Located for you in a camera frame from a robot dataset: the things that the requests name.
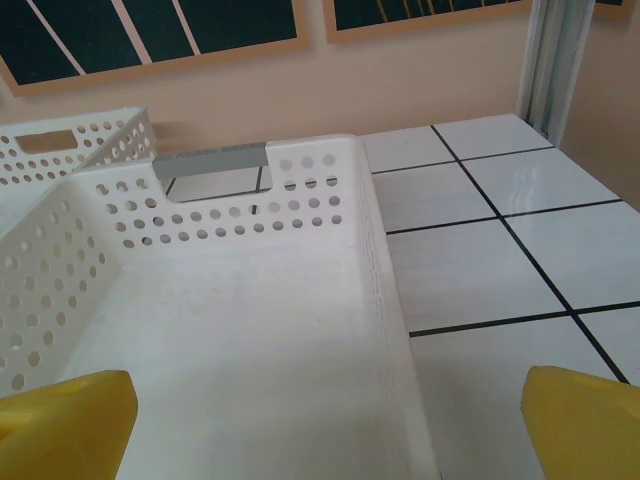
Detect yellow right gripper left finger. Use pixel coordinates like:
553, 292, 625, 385
0, 369, 139, 480

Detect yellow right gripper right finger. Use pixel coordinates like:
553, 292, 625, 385
520, 365, 640, 480

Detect large white perforated basket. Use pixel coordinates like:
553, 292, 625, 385
0, 105, 160, 237

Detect small white basket grey handles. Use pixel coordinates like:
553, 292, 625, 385
0, 132, 442, 480

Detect aluminium corner post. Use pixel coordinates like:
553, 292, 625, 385
513, 0, 596, 142

